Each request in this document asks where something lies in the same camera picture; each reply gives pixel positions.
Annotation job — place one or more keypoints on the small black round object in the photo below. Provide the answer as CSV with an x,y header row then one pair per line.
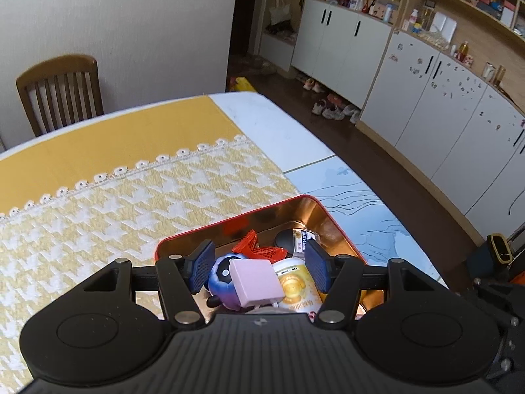
x,y
283,240

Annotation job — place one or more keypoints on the yellow item on floor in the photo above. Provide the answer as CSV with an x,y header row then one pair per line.
x,y
242,84

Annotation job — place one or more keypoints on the red plastic toy basket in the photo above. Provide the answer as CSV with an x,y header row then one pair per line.
x,y
266,252

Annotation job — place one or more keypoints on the low white cabinet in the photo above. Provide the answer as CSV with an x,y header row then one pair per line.
x,y
277,51

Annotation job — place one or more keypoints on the white sneakers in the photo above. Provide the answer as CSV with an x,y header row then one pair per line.
x,y
328,111

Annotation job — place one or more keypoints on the white printed packet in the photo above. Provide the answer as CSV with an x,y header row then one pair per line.
x,y
306,236

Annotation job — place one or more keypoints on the white yellow bottle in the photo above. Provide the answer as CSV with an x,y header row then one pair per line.
x,y
295,291

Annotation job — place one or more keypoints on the red tin box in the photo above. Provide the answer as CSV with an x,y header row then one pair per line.
x,y
324,221

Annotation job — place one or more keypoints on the pink block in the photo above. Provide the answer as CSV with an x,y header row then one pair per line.
x,y
254,281

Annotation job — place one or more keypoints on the wooden chair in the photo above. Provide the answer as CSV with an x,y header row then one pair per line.
x,y
57,67

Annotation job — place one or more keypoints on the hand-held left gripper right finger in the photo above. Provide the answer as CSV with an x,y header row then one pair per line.
x,y
318,269

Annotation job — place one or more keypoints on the white tote bag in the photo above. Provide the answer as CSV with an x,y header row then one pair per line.
x,y
281,10

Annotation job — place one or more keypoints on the black item with yellow rim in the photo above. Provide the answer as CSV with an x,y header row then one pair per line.
x,y
498,249

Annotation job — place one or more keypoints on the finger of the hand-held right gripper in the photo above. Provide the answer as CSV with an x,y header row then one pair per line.
x,y
492,297

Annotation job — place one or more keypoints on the pink shoes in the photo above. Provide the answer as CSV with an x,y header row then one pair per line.
x,y
312,85

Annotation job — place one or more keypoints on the purple figurine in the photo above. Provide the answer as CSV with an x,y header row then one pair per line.
x,y
221,275

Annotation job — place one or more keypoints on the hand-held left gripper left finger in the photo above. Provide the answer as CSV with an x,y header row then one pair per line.
x,y
203,269

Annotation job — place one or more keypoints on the yellow houndstooth tablecloth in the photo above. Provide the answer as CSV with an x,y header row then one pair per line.
x,y
123,197

